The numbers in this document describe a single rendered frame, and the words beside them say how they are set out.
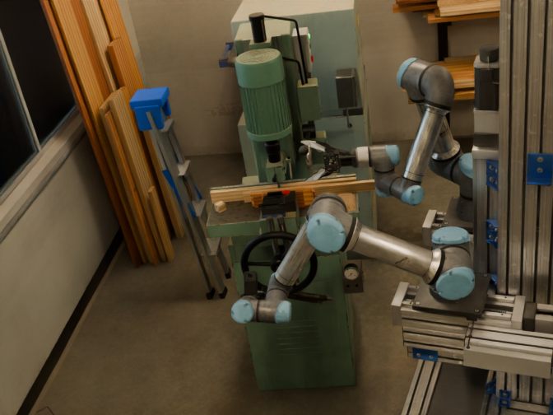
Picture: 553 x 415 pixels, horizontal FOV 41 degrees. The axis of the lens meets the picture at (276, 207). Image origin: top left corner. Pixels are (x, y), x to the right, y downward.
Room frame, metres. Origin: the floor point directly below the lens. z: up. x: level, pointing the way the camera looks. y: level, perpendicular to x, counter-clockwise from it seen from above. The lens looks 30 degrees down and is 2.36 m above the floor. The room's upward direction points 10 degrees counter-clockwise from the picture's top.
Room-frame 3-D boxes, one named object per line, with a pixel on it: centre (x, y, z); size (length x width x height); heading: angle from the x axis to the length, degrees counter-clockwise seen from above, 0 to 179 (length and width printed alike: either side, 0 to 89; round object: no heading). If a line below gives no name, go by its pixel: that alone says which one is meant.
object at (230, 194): (2.62, -0.04, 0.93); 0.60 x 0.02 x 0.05; 81
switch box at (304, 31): (2.90, -0.21, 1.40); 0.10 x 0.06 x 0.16; 171
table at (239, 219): (2.49, -0.02, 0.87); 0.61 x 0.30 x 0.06; 81
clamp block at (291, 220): (2.41, -0.01, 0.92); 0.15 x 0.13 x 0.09; 81
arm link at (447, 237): (1.93, -0.53, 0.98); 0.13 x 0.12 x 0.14; 168
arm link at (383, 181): (2.34, -0.42, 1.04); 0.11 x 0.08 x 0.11; 26
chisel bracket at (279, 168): (2.62, -0.03, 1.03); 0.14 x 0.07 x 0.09; 171
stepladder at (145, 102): (3.35, 0.46, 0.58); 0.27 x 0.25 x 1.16; 80
